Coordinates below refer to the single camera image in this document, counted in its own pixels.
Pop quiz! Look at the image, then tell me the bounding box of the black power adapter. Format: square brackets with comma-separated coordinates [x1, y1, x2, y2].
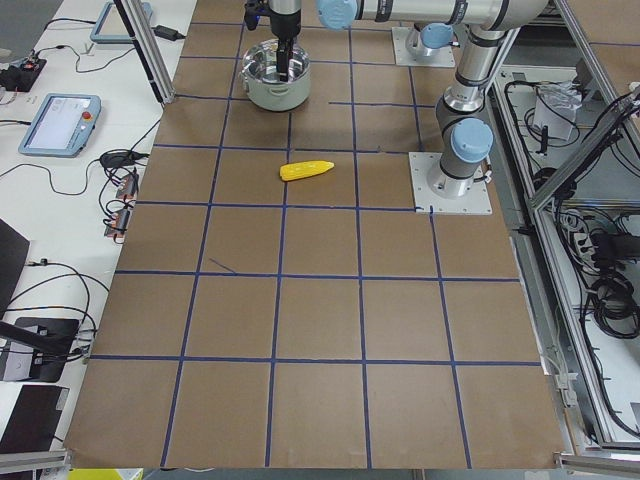
[152, 25, 186, 41]

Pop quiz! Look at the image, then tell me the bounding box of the near blue teach pendant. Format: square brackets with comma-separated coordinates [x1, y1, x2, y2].
[18, 93, 102, 158]

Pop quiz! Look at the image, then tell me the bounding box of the blue teach pendant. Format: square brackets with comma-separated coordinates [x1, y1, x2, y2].
[89, 1, 131, 45]
[18, 93, 102, 158]

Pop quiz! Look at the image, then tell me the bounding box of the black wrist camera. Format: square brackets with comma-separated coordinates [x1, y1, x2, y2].
[244, 0, 271, 31]

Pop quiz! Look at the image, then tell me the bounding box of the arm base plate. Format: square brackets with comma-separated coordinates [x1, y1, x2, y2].
[409, 152, 493, 216]
[392, 23, 455, 68]

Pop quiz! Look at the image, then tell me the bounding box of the far blue teach pendant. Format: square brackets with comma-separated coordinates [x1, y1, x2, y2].
[89, 1, 131, 45]

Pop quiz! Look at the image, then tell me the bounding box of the yellow corn cob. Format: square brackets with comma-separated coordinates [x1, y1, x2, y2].
[279, 160, 335, 182]

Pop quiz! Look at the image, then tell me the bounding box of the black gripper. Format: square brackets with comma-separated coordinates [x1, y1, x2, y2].
[268, 0, 301, 82]

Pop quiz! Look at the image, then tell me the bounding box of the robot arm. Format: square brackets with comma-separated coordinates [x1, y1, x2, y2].
[316, 0, 547, 199]
[405, 22, 454, 61]

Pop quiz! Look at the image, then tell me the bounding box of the pale green cooking pot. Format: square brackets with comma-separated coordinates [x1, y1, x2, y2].
[240, 70, 311, 112]

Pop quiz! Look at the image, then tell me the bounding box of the aluminium frame post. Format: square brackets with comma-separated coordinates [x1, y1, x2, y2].
[114, 0, 176, 105]

